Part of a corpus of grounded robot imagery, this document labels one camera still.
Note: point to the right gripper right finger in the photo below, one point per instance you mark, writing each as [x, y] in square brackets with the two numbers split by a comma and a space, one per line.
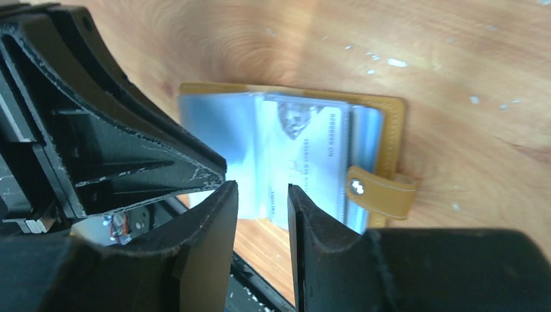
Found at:
[408, 269]

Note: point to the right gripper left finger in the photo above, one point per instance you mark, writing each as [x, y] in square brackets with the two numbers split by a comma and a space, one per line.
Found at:
[181, 266]

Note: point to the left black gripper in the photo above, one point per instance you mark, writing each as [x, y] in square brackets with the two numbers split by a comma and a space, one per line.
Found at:
[78, 138]

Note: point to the yellow leather card holder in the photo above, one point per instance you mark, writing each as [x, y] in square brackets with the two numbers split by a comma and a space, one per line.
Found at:
[227, 118]

